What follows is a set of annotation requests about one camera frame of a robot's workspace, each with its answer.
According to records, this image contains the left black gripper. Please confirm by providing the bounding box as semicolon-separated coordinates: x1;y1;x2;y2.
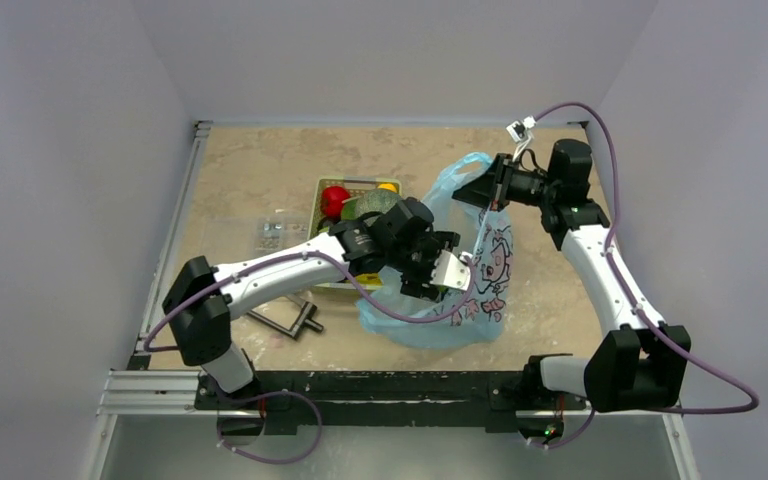
387;233;458;300

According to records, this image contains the light blue plastic bag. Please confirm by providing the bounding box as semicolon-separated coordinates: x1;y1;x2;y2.
356;152;514;349

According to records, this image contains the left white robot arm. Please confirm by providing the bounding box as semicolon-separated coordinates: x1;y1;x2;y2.
161;197;474;409

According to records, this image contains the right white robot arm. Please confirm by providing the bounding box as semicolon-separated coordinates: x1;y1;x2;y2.
453;139;691;412

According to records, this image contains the green netted fake melon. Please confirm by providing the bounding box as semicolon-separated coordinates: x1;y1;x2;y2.
354;188;402;224

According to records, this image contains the orange fake fruit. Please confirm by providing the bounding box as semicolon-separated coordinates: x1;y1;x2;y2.
377;183;399;194

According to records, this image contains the green fake mango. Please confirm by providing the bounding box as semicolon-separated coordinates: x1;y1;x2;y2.
339;197;359;228

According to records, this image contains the red fake apple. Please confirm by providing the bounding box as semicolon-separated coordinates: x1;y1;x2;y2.
320;185;351;219

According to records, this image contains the pale green plastic basket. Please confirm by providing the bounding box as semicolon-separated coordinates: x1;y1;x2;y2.
308;175;403;292

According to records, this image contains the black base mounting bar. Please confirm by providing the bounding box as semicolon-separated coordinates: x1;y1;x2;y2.
194;366;585;436

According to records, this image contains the clear plastic screw box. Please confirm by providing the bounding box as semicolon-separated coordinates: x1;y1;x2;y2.
193;215;311;266

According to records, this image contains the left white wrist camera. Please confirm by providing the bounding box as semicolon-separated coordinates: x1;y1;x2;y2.
429;250;473;291

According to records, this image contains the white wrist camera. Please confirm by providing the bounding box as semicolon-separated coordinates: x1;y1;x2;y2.
506;116;536;158
429;250;473;291

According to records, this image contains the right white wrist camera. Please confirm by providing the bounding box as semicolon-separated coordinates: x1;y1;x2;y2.
506;116;536;158

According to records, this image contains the dark metal crank handle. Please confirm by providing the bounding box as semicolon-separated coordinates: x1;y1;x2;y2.
245;294;325;340

